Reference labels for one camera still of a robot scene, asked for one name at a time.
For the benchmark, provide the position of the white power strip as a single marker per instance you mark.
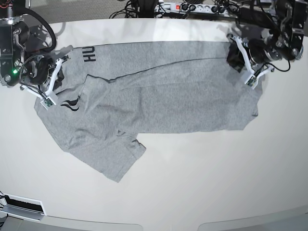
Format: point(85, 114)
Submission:
point(182, 8)

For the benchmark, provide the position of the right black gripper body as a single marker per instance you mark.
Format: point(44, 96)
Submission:
point(42, 74)

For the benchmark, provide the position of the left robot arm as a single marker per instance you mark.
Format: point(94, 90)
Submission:
point(285, 23)

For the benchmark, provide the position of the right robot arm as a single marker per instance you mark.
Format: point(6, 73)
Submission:
point(15, 35)

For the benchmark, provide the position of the white slotted table bracket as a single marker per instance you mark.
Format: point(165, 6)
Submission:
point(22, 207)

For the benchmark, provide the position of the black power adapter brick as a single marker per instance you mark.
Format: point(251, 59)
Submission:
point(254, 17)

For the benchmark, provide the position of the grey t-shirt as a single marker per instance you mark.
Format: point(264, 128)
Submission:
point(111, 93)

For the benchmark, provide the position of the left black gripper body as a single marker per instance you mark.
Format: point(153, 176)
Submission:
point(254, 52)

